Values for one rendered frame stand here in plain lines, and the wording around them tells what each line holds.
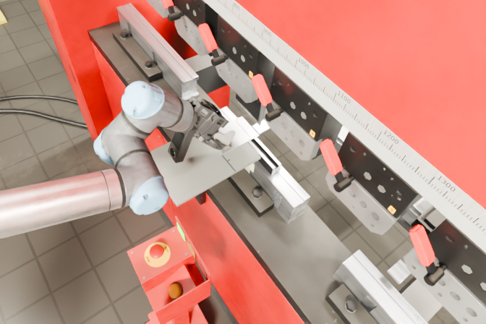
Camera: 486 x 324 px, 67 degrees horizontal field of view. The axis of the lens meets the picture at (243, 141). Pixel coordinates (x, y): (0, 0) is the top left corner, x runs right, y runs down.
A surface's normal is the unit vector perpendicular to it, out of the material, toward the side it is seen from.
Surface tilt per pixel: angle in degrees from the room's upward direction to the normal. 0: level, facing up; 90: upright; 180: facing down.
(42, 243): 0
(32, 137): 0
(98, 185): 22
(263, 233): 0
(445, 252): 90
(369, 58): 90
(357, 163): 90
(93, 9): 90
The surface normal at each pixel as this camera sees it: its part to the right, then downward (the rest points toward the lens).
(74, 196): 0.52, -0.19
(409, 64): -0.80, 0.43
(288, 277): 0.08, -0.61
